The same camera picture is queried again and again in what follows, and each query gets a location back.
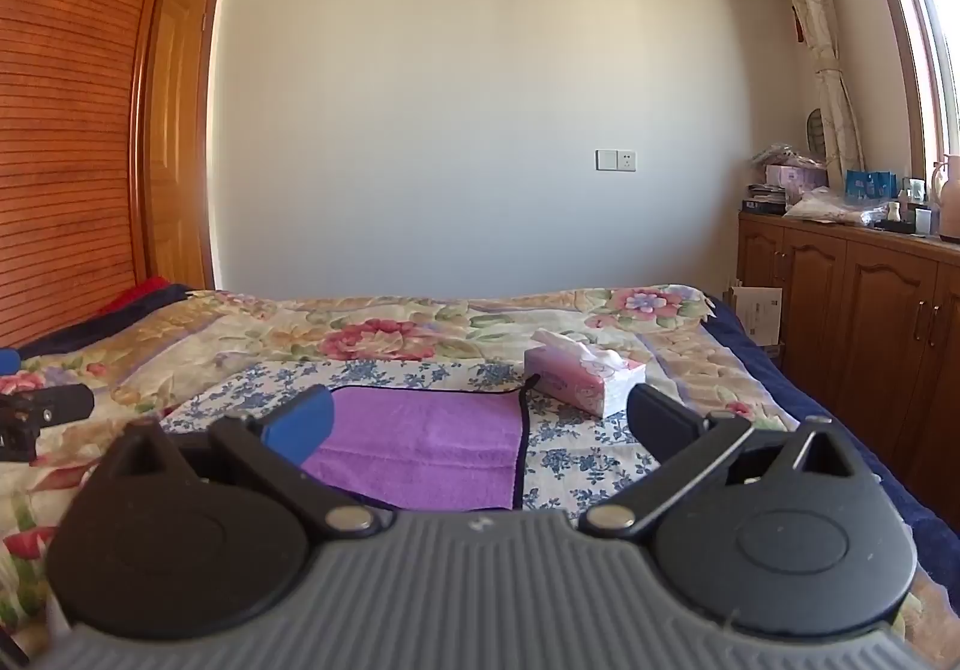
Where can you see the red cloth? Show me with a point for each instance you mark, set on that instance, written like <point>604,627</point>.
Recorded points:
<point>133,295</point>

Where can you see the blue box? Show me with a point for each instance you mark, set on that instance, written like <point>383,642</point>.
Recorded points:
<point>870,186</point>

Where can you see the blue floral white cloth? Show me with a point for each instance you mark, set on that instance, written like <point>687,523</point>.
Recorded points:
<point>570,449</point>

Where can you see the purple towel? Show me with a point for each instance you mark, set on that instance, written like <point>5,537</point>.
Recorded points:
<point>427,441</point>

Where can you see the wooden cabinet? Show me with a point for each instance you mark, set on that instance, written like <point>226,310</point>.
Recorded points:
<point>847,310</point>

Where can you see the white plastic bag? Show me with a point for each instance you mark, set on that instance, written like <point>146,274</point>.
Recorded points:
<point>825,205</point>

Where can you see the white wall socket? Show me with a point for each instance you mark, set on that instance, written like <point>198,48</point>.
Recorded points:
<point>616,160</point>

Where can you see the wooden slatted wardrobe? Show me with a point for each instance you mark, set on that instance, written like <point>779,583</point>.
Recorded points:
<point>67,115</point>

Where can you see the stack of dark books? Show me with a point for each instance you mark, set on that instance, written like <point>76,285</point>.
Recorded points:
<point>763,201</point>

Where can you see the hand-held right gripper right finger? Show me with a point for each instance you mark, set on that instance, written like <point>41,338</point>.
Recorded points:
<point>658,424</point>

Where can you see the pink thermos jug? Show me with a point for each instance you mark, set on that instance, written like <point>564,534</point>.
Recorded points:
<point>949,201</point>

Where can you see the oval hand fan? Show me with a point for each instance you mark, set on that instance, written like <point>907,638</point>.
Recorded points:
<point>814,132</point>

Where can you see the wooden door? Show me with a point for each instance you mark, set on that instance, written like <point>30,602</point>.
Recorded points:
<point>176,138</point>

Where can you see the wooden framed window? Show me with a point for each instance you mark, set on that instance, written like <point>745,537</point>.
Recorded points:
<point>926,25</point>

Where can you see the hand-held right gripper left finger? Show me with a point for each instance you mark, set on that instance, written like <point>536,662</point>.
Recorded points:
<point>301,424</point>

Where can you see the pink tissue box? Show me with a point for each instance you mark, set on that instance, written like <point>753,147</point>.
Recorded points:
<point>581,381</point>

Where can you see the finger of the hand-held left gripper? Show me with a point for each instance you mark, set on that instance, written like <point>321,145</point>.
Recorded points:
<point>6,361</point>
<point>52,404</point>

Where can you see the floral bed quilt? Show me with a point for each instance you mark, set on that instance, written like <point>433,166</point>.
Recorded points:
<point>420,329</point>

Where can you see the patterned cream curtain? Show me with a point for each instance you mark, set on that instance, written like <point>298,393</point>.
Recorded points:
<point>821,40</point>

